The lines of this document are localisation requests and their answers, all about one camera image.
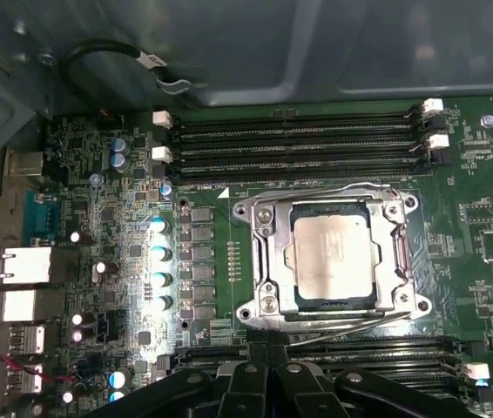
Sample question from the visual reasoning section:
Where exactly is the black wire with white tag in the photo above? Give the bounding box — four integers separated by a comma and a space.
61, 37, 211, 96

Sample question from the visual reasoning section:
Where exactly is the metal socket locking lever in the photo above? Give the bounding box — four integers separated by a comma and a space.
287, 309, 411, 348
250, 182, 404, 206

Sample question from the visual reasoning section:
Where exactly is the black RAM slot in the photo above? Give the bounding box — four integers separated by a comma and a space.
154, 150, 450, 180
175, 351, 491, 382
154, 115, 448, 145
385, 368, 491, 395
175, 335, 487, 362
152, 132, 450, 163
152, 98, 443, 131

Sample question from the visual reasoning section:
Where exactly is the blue serial port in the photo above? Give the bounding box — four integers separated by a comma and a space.
22, 189, 64, 248

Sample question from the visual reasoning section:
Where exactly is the silver CPU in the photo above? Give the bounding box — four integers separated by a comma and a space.
289, 204, 382, 313

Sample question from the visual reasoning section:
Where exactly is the silver rear port block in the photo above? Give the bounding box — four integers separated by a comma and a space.
0, 288, 48, 324
0, 245, 52, 287

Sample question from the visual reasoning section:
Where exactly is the metal socket cover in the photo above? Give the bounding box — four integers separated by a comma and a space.
253, 191, 413, 315

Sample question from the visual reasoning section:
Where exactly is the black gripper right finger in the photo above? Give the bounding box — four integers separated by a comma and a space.
268, 341, 487, 418

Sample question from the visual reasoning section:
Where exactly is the CPU socket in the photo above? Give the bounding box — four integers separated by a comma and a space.
233, 182, 433, 326

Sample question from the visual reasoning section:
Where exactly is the green motherboard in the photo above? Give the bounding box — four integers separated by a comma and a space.
0, 98, 493, 418

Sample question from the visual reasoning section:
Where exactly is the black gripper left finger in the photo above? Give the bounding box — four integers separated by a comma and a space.
80, 341, 270, 418

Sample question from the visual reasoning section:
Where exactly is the small silver display port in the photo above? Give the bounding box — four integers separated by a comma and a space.
6, 324, 46, 354
5, 362, 44, 396

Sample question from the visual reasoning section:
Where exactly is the open grey PC case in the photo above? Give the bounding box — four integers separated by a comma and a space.
0, 0, 493, 418

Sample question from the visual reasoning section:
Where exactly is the dull grey rear port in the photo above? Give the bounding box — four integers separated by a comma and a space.
4, 146, 46, 179

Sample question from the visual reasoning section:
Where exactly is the red and black twisted wire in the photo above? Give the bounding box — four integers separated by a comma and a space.
0, 300, 82, 387

